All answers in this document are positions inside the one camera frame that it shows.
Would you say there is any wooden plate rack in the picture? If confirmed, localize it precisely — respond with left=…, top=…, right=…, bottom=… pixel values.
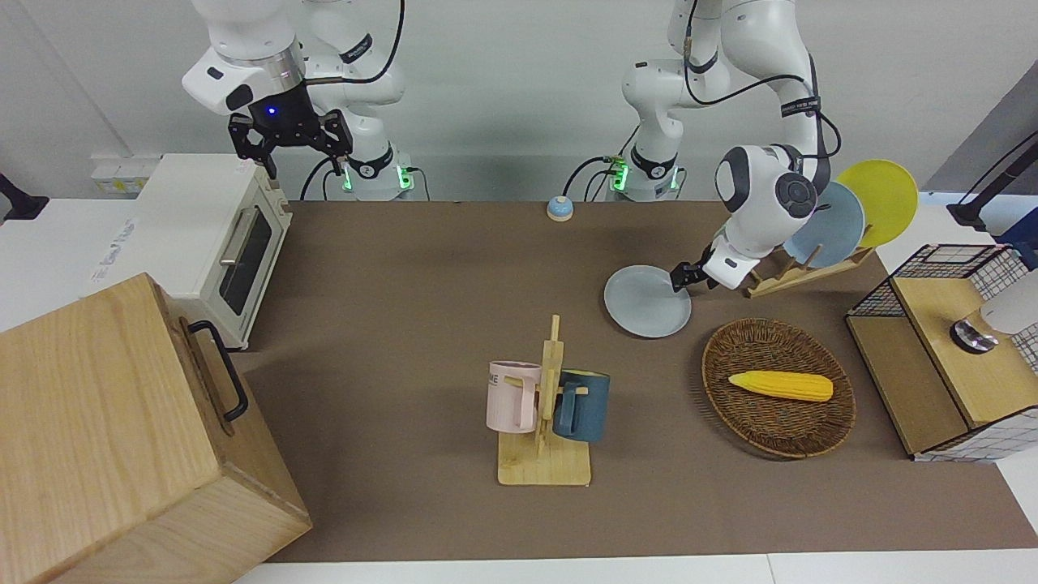
left=746, top=242, right=877, bottom=298

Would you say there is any white toaster oven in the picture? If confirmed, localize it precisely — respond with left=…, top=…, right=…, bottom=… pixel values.
left=89, top=154, right=294, bottom=351

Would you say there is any light blue plate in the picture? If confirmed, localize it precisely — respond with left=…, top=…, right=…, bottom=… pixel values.
left=783, top=182, right=866, bottom=269

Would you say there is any brown wicker basket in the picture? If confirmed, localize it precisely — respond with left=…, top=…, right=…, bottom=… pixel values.
left=701, top=318, right=858, bottom=460

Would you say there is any black cabinet handle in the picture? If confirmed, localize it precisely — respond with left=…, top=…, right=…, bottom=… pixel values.
left=188, top=320, right=249, bottom=423

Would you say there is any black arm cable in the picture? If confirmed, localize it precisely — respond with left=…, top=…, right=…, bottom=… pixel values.
left=304, top=0, right=406, bottom=85
left=683, top=0, right=843, bottom=195

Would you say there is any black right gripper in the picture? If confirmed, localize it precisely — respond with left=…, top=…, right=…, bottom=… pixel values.
left=228, top=81, right=354, bottom=181

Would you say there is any dark blue mug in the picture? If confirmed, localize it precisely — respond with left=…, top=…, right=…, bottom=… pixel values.
left=554, top=370, right=611, bottom=443

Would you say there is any yellow corn cob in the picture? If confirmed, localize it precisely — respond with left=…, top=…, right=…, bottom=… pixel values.
left=727, top=371, right=834, bottom=403

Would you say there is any gray round plate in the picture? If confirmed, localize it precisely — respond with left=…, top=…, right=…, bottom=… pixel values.
left=604, top=265, right=693, bottom=339

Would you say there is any wooden cabinet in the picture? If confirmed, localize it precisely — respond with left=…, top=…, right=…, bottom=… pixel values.
left=0, top=273, right=313, bottom=584

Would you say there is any black camera stand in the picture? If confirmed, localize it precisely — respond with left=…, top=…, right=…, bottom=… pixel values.
left=946, top=134, right=1038, bottom=230
left=0, top=173, right=50, bottom=221

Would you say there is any black base cable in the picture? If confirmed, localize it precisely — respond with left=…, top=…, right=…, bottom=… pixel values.
left=299, top=157, right=340, bottom=202
left=563, top=154, right=619, bottom=203

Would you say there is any brown table mat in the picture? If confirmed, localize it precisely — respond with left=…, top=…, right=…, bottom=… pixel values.
left=234, top=200, right=1038, bottom=564

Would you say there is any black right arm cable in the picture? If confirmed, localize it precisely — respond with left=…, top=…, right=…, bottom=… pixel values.
left=304, top=0, right=406, bottom=85

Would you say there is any wire and wood shelf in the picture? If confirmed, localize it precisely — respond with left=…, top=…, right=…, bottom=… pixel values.
left=845, top=243, right=1038, bottom=463

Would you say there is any pink mug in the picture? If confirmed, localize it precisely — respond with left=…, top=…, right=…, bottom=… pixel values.
left=486, top=361, right=543, bottom=434

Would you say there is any yellow plate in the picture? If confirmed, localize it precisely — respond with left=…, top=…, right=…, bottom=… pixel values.
left=835, top=160, right=920, bottom=249

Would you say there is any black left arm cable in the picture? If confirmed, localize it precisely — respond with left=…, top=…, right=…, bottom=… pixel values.
left=683, top=0, right=843, bottom=195

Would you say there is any white wall outlet box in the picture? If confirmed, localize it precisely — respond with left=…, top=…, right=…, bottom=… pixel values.
left=91, top=154, right=163, bottom=196

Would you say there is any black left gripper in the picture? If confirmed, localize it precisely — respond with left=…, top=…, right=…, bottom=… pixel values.
left=671, top=261, right=720, bottom=294

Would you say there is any wooden mug rack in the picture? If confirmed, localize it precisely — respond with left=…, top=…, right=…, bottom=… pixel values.
left=497, top=315, right=594, bottom=487

